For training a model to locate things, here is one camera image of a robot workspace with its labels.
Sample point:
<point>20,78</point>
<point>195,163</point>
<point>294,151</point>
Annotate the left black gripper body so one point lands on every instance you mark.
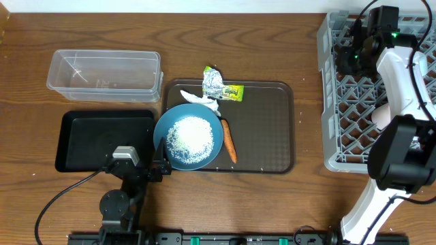
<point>147,177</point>

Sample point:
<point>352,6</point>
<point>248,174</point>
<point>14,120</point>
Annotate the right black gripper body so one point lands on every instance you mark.
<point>364,64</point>

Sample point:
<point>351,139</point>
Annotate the white pink cup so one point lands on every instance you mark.
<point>381,116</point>

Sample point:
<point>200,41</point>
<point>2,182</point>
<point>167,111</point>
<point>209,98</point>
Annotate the orange carrot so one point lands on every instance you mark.
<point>229,144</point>

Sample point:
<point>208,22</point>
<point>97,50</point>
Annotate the light blue bowl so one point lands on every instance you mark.
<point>422,62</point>

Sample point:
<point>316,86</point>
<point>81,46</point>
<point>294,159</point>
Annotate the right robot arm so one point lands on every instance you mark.
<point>402,160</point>

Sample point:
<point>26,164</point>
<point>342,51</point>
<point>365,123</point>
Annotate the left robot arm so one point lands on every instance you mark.
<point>120,208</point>

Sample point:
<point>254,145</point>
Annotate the grey dishwasher rack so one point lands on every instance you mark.
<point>348,132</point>

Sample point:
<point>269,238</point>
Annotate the pile of white rice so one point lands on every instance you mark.
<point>190,140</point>

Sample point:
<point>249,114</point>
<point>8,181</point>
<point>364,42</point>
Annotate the dark blue plate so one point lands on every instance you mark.
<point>169,118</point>

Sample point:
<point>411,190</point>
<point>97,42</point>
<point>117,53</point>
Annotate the black plastic tray bin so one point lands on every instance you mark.
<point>88,138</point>

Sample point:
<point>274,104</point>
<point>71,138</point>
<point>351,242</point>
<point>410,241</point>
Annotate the crumpled white tissue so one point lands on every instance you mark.
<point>212,104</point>

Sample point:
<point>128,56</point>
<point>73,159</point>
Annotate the clear plastic bin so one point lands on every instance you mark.
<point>106,75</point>

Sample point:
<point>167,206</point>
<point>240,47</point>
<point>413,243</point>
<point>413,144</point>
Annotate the crumpled foil wrapper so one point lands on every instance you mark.
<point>212,85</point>

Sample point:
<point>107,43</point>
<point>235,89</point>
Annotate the yellow green snack packet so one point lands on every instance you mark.
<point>233,92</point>

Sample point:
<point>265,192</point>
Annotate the brown serving tray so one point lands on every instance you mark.
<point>262,130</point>

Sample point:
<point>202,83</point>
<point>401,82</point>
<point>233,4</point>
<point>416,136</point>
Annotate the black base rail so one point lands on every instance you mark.
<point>204,240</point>

